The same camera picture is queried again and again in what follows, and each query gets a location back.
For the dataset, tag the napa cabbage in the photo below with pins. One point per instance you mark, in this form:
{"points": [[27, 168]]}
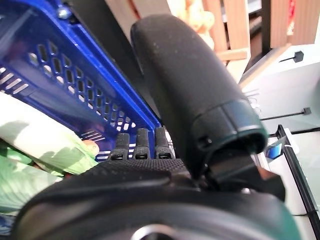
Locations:
{"points": [[20, 185], [37, 130]]}

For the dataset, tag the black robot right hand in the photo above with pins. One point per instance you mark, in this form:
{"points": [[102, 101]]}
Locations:
{"points": [[190, 87]]}

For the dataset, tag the wooden carrot crate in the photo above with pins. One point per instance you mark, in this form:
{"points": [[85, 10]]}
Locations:
{"points": [[307, 20]]}

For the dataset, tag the orange round vegetable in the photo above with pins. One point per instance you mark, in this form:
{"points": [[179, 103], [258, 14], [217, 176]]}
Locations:
{"points": [[91, 147]]}

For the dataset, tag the wooden potato crate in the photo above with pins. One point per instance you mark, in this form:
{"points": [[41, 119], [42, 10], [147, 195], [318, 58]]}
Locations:
{"points": [[235, 27]]}

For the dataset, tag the blue plastic shopping basket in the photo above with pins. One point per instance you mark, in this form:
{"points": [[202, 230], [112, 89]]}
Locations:
{"points": [[25, 32]]}

